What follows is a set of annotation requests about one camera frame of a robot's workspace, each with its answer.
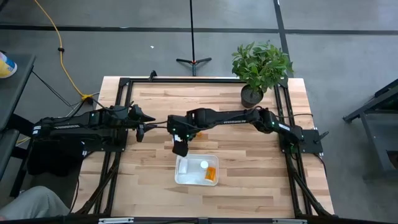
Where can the black aluminium table frame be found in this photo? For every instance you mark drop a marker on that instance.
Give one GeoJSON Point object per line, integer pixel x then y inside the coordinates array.
{"type": "Point", "coordinates": [186, 80]}

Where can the black equipment box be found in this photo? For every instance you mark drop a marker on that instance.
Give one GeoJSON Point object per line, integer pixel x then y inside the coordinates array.
{"type": "Point", "coordinates": [56, 161]}

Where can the person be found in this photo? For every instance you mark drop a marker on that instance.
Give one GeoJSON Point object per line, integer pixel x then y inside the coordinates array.
{"type": "Point", "coordinates": [28, 203]}

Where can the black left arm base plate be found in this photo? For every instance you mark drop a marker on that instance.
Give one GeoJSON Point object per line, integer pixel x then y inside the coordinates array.
{"type": "Point", "coordinates": [105, 146]}

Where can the black clamp knob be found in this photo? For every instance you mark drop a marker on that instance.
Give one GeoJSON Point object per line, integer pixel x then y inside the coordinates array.
{"type": "Point", "coordinates": [152, 74]}

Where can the silver frame bracket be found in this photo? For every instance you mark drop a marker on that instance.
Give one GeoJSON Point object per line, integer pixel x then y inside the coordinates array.
{"type": "Point", "coordinates": [289, 221]}
{"type": "Point", "coordinates": [116, 220]}

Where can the yellow blue white bag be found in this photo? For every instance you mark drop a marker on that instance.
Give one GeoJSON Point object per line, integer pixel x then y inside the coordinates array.
{"type": "Point", "coordinates": [6, 70]}

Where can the dark gray metal cart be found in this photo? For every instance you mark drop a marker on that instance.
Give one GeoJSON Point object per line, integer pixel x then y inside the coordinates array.
{"type": "Point", "coordinates": [376, 140]}

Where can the dark gray side table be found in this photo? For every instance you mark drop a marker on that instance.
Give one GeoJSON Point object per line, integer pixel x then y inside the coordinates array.
{"type": "Point", "coordinates": [15, 90]}

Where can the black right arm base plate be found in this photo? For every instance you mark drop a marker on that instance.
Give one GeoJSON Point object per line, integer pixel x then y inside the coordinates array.
{"type": "Point", "coordinates": [311, 140]}

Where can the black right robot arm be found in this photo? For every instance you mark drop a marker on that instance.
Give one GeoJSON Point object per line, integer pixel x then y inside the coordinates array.
{"type": "Point", "coordinates": [224, 116]}

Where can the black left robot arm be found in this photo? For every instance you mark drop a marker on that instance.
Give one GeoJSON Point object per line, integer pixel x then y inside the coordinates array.
{"type": "Point", "coordinates": [77, 124]}

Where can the black tripod stand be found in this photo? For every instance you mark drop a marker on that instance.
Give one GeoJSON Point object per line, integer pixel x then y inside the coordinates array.
{"type": "Point", "coordinates": [193, 61]}

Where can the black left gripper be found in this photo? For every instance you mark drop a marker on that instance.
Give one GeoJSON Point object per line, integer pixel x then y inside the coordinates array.
{"type": "Point", "coordinates": [136, 112]}

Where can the green potted plant black pot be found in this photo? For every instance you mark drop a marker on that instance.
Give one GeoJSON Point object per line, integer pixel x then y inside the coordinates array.
{"type": "Point", "coordinates": [261, 67]}

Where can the white plastic basket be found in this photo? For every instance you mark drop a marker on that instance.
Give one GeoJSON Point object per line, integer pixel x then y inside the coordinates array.
{"type": "Point", "coordinates": [194, 177]}

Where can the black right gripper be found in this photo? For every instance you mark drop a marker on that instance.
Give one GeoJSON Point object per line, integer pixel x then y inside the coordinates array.
{"type": "Point", "coordinates": [180, 149]}

